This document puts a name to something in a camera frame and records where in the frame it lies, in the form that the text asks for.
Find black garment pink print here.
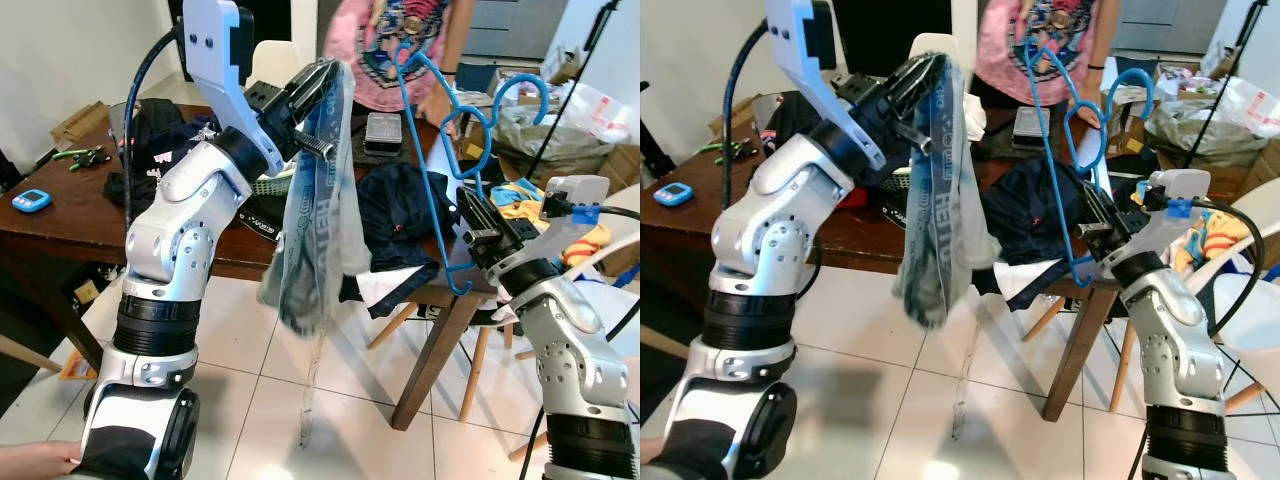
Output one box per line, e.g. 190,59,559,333
755,92,836,171
103,97,221,213

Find person's bare hand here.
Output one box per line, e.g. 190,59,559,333
640,438,693,467
0,441,81,479

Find person in pink shirt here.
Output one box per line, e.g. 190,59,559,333
975,0,1123,109
322,0,479,129

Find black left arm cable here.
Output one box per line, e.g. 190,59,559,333
122,30,191,231
720,20,776,211

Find clear plastic bag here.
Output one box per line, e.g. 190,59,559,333
495,85,626,186
1145,80,1271,171

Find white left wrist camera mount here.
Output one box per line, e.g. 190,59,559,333
183,0,286,179
765,0,888,173

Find brown cardboard box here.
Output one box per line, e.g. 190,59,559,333
706,95,771,141
50,100,113,151
600,145,641,191
1240,140,1280,196

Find white black trimmed garment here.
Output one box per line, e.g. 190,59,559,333
975,255,1076,311
340,262,441,319

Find green handled pliers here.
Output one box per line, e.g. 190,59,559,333
700,140,766,167
45,145,113,173

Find yellow and blue garment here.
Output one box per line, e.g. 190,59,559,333
492,178,613,269
1175,205,1256,276

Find black stand pole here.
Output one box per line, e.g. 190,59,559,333
525,0,623,181
1183,0,1261,169

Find grey green boxer shorts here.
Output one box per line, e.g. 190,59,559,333
258,60,374,338
893,52,1003,331

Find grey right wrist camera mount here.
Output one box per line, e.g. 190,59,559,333
1145,168,1213,216
540,175,613,229

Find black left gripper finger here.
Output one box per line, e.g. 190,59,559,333
290,58,341,96
895,52,946,93
910,70,951,116
305,72,346,121

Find grey rectangular device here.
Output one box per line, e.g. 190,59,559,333
1012,105,1049,151
364,112,404,157

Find navy blue garment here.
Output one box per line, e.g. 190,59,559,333
995,158,1096,266
355,162,463,273

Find blue plastic hanger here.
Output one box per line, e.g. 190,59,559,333
1022,35,1158,293
390,38,551,298

